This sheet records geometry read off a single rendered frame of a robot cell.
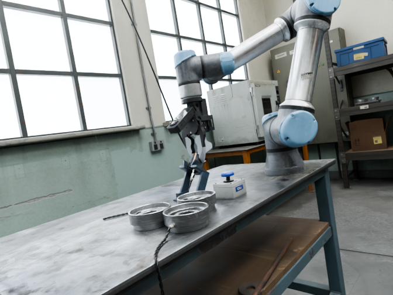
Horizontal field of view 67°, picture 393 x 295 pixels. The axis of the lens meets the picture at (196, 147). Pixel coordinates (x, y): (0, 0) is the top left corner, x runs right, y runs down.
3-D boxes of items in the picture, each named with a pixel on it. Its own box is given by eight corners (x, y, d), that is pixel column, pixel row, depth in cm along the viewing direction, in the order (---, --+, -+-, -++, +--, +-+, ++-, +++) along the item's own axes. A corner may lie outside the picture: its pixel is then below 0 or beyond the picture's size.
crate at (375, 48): (389, 59, 361) (387, 41, 360) (386, 56, 332) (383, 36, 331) (343, 70, 394) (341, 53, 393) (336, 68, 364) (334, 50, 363)
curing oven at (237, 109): (264, 144, 285) (254, 77, 282) (215, 149, 326) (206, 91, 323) (290, 136, 331) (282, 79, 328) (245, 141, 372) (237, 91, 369)
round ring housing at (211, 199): (225, 205, 80) (223, 190, 80) (200, 218, 72) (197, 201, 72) (196, 203, 87) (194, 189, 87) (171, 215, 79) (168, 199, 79)
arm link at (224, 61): (227, 56, 105) (196, 61, 105) (233, 47, 94) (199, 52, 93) (230, 78, 106) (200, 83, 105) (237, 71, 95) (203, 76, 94)
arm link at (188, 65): (198, 46, 93) (171, 50, 93) (204, 81, 94) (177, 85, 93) (196, 53, 101) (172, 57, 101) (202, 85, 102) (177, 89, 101)
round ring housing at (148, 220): (121, 230, 72) (119, 214, 72) (151, 216, 80) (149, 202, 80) (152, 233, 66) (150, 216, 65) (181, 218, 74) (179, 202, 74)
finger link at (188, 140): (205, 160, 102) (203, 134, 101) (193, 163, 98) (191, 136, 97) (199, 160, 104) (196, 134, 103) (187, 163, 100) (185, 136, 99)
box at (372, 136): (394, 148, 337) (390, 116, 335) (347, 152, 366) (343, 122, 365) (396, 144, 369) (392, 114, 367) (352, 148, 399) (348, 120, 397)
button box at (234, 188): (234, 199, 84) (231, 182, 84) (214, 198, 89) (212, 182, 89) (248, 192, 90) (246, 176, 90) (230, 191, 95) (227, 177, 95)
